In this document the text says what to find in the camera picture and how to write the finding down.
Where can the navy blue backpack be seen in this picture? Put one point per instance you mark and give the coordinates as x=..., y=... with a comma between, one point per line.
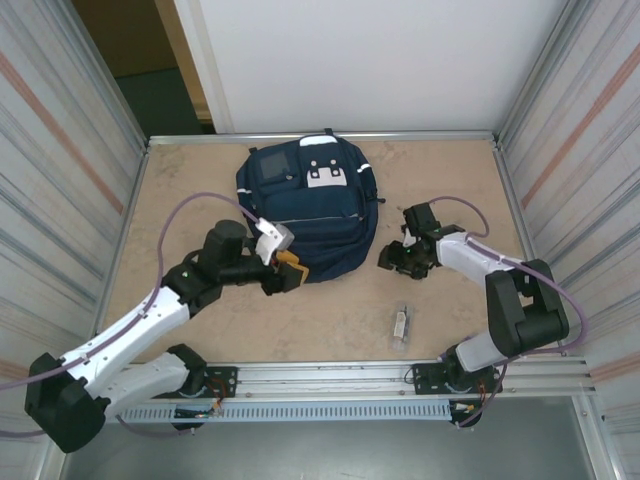
x=320, y=235

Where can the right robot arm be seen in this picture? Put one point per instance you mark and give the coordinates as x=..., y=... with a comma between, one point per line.
x=525, y=310

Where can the tan wooden door jamb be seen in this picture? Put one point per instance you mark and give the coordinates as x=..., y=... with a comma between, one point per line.
x=181, y=50

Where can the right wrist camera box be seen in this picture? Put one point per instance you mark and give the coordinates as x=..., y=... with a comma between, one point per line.
x=407, y=239

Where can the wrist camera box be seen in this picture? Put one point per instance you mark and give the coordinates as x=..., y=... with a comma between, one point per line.
x=272, y=242
x=407, y=239

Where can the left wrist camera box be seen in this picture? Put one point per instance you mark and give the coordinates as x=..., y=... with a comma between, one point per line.
x=272, y=242

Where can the aluminium mounting rail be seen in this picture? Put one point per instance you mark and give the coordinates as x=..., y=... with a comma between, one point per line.
x=325, y=380

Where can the aluminium table end rail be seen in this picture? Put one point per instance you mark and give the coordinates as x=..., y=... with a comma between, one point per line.
x=200, y=138

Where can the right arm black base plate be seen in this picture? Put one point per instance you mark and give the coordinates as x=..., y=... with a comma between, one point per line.
x=425, y=380

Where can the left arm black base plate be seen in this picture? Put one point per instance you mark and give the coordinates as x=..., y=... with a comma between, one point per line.
x=222, y=382

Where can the white door frame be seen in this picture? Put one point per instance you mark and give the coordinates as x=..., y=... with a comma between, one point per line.
x=200, y=50

